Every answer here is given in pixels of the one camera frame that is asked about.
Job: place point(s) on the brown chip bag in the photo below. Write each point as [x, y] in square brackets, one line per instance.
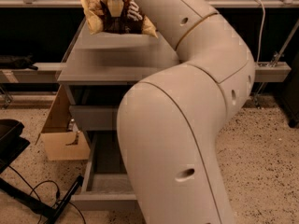
[130, 19]

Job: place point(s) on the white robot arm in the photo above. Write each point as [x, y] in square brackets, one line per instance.
[168, 122]

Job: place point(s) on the grey drawer cabinet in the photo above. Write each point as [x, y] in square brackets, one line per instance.
[101, 68]

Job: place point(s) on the grey top drawer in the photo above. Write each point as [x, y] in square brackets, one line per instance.
[94, 117]

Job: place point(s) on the grey middle drawer open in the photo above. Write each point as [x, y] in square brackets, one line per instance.
[106, 185]

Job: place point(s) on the cardboard box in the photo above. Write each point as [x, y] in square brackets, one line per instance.
[62, 139]

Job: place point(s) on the black cloth on rail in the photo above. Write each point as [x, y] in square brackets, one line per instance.
[17, 62]

